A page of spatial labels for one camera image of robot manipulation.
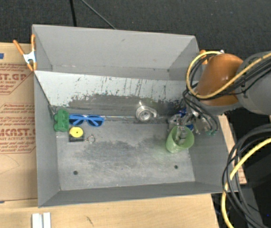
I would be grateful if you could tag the light green plastic cup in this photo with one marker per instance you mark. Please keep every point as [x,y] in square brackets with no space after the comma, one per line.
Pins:
[173,146]

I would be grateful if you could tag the brown cardboard board, red print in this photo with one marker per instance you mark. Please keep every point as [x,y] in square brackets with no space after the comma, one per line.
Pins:
[12,170]

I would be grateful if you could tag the yellow and black tape measure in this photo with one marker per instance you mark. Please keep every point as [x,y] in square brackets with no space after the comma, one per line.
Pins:
[76,133]

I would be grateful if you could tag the green toy block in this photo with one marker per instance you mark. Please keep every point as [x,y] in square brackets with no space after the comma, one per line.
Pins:
[61,121]

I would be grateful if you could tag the grey metal bin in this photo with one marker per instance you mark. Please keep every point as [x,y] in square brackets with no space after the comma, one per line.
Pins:
[125,160]

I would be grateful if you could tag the blue sunglasses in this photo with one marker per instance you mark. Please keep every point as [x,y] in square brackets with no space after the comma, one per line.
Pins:
[78,120]

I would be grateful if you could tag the shiny silver metal fitting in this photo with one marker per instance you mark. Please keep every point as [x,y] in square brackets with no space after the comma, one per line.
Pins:
[144,114]

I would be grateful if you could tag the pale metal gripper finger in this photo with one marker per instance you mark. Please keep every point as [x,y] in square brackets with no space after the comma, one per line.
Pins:
[179,132]
[184,138]

